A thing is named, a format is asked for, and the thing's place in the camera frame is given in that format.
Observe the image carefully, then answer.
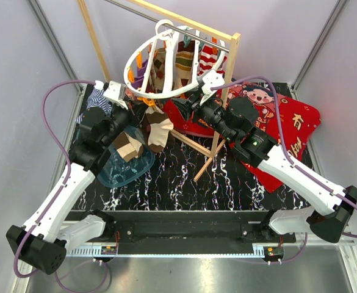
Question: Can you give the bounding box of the purple striped sock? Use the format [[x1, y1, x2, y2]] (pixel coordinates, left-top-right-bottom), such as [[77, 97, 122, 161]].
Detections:
[[131, 59, 148, 89]]

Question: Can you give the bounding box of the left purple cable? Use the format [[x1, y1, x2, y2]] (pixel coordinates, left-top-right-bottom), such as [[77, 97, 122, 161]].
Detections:
[[15, 79, 112, 292]]

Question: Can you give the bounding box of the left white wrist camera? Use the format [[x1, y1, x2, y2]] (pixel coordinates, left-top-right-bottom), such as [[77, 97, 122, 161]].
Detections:
[[95, 81, 129, 110]]

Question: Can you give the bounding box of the blue plastic basket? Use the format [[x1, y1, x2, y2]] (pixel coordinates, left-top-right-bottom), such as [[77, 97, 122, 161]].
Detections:
[[76, 121, 156, 187]]

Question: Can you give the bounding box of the blue striped cloth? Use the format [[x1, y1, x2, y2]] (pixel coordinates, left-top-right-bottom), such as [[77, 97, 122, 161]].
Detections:
[[76, 87, 112, 125]]

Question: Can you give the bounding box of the brown beige striped sock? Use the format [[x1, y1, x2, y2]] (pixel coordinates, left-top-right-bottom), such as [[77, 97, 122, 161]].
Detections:
[[174, 40, 195, 89]]

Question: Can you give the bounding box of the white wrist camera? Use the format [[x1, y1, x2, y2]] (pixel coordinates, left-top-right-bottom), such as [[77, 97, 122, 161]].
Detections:
[[95, 81, 129, 110], [199, 70, 225, 106]]

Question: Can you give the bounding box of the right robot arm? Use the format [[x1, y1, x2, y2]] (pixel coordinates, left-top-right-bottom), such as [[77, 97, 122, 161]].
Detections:
[[172, 93, 357, 243]]

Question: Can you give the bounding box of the red white striped sock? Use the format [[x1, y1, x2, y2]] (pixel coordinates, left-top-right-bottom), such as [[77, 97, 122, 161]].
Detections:
[[197, 45, 227, 76]]

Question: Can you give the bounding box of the orange clothes peg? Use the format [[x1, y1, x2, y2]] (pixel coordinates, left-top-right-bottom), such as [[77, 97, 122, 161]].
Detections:
[[142, 97, 157, 107]]

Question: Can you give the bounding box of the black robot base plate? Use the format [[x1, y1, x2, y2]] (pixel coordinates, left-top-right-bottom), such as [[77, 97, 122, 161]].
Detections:
[[74, 209, 298, 256]]

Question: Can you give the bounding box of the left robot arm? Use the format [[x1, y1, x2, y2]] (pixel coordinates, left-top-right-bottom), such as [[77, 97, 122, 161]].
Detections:
[[6, 104, 147, 278]]

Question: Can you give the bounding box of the wooden clothes rack frame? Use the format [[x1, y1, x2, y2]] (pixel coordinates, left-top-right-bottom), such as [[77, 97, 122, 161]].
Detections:
[[77, 0, 242, 183]]

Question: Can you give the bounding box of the metal hanging rod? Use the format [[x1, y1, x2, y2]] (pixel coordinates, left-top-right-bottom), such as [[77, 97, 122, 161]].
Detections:
[[105, 0, 229, 53]]

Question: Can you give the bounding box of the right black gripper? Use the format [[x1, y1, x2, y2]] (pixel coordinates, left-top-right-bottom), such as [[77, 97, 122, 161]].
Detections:
[[171, 88, 237, 143]]

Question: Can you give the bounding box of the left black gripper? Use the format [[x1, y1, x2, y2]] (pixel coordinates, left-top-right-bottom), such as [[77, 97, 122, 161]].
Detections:
[[101, 96, 150, 147]]

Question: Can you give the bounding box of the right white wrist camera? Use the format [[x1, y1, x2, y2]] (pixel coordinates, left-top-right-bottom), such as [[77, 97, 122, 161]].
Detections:
[[199, 70, 225, 106]]

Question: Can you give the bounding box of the purple cable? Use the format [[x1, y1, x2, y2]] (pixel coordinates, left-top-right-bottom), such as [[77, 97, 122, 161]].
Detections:
[[211, 76, 357, 265], [15, 79, 112, 292]]

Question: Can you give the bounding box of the beige brown block sock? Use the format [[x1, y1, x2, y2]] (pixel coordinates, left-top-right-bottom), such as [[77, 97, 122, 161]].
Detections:
[[145, 107, 173, 153]]

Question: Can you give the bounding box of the white round sock hanger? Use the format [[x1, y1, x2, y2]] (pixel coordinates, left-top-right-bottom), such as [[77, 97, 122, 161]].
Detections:
[[123, 20, 225, 100]]

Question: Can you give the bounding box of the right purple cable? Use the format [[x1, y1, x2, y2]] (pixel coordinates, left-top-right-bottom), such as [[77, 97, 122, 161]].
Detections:
[[211, 76, 357, 265]]

